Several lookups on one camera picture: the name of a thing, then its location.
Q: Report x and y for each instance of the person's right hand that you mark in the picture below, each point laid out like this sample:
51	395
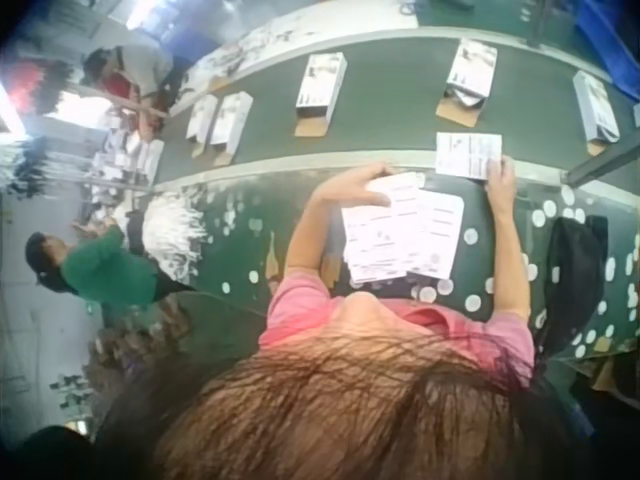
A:
501	182

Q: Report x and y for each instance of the person's left hand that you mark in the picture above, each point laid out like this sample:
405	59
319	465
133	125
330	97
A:
345	185

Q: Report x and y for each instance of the white printed leaflet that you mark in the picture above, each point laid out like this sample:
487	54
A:
405	190
465	152

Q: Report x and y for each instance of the scattered white round stickers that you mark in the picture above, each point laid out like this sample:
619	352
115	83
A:
471	235

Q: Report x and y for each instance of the stack of white leaflets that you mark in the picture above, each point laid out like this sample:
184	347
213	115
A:
440	235
377	245

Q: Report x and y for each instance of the grey metal bar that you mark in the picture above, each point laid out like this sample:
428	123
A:
600	167

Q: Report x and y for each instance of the white printed product box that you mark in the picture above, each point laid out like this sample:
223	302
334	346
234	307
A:
231	120
595	107
320	87
201	120
470	70

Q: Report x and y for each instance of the green conveyor belt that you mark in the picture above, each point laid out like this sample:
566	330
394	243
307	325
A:
390	100

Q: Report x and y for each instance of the black bag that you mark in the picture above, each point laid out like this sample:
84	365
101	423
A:
575	280

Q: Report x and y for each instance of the blue plastic crate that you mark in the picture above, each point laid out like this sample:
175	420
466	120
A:
612	40

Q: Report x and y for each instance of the pile of white plastic sleeves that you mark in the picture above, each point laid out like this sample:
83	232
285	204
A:
172	230

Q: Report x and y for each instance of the heap of white packets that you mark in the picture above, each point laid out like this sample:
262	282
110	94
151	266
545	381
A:
125	160

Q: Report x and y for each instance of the heap of brown parts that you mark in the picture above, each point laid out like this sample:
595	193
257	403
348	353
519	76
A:
135	340

